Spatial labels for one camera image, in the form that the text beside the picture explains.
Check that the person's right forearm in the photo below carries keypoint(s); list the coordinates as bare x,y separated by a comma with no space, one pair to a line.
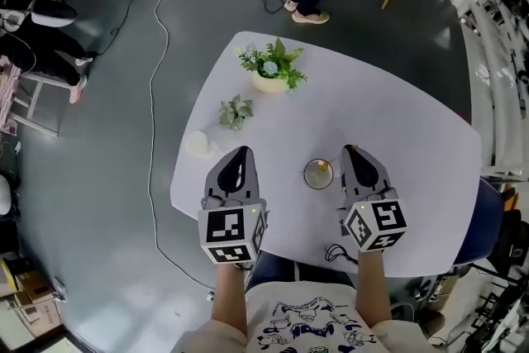
372,285

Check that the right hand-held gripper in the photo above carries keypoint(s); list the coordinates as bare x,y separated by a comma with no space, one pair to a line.
376,223

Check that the white shelf rack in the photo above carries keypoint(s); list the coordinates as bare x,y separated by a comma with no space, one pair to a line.
496,53

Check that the white tumbler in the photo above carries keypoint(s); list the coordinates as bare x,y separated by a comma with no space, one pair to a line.
196,143

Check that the cardboard box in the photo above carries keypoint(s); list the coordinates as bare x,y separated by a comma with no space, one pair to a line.
33,293

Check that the person's white printed shirt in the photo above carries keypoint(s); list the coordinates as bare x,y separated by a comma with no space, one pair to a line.
306,322

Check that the table with white cloth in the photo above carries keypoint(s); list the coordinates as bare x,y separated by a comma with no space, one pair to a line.
372,115

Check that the blue chair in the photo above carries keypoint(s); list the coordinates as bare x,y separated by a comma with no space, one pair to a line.
483,227

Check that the table with pink checkered cloth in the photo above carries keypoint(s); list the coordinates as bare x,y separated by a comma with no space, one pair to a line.
6,91

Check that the small pale-leaf potted plant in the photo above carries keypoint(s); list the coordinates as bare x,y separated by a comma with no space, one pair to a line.
235,113

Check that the blue mug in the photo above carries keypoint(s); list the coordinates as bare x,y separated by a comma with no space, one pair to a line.
316,181

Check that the flowering plant in cream pot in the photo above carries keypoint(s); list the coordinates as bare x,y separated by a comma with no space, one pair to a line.
270,72

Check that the person's dark trousers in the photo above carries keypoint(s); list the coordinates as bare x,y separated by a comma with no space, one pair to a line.
281,268

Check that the person's left forearm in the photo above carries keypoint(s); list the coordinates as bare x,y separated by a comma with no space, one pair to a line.
229,297

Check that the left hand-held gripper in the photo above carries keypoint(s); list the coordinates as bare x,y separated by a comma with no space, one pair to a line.
225,225

